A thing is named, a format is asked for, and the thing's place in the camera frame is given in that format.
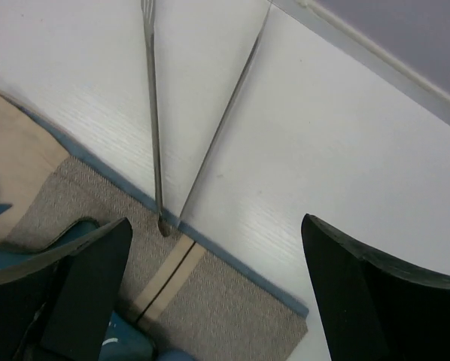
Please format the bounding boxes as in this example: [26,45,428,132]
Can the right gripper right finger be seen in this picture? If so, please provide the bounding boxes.
[301,214,450,360]

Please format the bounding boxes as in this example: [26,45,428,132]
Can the metal tongs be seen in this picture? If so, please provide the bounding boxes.
[141,1,271,236]

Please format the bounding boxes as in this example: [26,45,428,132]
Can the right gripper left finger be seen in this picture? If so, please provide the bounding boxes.
[0,217,132,361]

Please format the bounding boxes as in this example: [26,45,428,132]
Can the blue beige placemat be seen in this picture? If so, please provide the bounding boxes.
[0,95,307,360]

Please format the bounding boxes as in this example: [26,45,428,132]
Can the blue star-shaped plate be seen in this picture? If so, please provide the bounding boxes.
[0,202,157,361]

